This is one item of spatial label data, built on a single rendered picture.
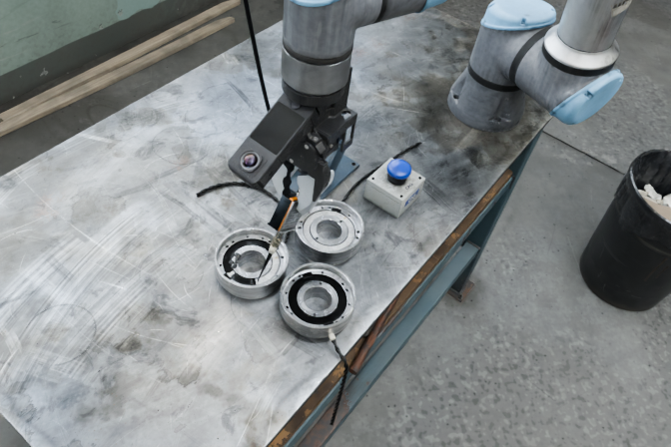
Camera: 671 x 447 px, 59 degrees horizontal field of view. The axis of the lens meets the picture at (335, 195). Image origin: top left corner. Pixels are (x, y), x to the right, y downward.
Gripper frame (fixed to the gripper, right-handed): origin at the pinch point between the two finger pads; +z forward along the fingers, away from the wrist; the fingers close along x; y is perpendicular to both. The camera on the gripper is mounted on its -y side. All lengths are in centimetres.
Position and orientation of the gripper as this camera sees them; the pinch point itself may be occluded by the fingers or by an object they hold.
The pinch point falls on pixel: (292, 205)
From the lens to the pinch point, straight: 80.1
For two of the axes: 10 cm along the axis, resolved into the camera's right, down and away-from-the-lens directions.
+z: -1.1, 6.6, 7.4
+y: 5.9, -5.5, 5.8
